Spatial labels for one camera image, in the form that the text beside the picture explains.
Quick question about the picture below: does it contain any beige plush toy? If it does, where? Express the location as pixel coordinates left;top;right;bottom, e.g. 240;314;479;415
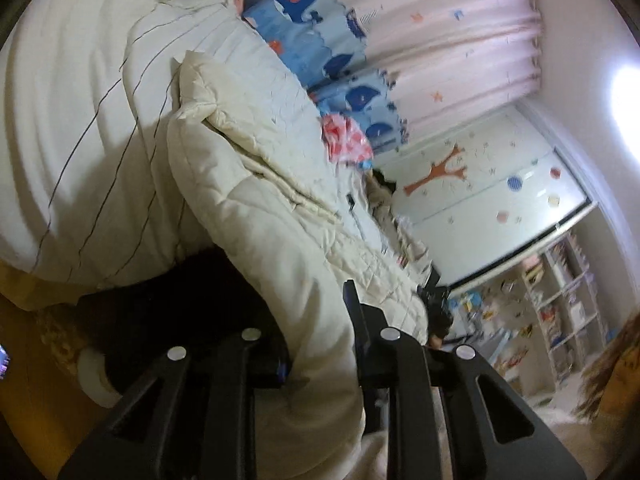
371;170;403;233

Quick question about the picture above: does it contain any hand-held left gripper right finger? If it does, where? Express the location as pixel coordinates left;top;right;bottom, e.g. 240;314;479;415
342;279;587;480

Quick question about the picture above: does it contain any whale print curtain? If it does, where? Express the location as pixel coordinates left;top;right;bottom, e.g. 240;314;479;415
235;0;547;157

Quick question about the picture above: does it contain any pink dotted cloth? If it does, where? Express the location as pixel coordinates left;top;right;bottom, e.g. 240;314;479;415
320;114;375;167

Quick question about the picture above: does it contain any white bookshelf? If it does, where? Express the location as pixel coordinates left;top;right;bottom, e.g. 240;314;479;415
447;232;617;403

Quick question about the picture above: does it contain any brown shaggy fabric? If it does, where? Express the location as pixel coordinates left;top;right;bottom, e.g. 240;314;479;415
572;317;640;427

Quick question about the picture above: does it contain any cream quilted jacket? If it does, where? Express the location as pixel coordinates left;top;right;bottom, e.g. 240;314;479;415
165;50;432;480

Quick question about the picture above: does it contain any ceiling light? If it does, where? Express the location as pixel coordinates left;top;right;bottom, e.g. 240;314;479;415
606;62;640;137

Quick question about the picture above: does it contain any white striped duvet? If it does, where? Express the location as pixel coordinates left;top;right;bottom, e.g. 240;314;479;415
0;0;436;308

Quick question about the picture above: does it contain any white round object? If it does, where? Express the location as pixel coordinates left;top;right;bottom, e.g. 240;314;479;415
77;347;124;409

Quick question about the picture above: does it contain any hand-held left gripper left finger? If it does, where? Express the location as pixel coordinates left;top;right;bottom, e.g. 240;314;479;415
57;327;292;480

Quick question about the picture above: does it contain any white wardrobe with tree decal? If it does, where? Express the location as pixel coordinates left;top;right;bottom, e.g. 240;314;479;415
372;105;601;292

